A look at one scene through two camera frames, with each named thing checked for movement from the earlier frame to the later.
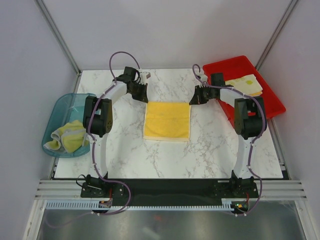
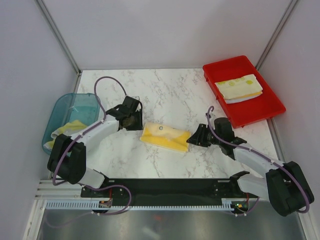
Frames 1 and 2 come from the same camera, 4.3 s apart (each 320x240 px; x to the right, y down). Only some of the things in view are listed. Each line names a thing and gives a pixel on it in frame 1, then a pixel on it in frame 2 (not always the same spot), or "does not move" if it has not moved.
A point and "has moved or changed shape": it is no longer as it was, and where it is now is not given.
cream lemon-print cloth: x=249 y=85 does not move
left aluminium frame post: x=56 y=32 does not move
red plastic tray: x=238 y=67 does not move
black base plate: x=245 y=193 does not move
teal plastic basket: x=65 y=108 does not move
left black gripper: x=142 y=97 → x=138 y=126
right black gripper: x=197 y=99 → x=198 y=137
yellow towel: x=167 y=121 has moved or changed shape
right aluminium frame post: x=292 y=4 does not move
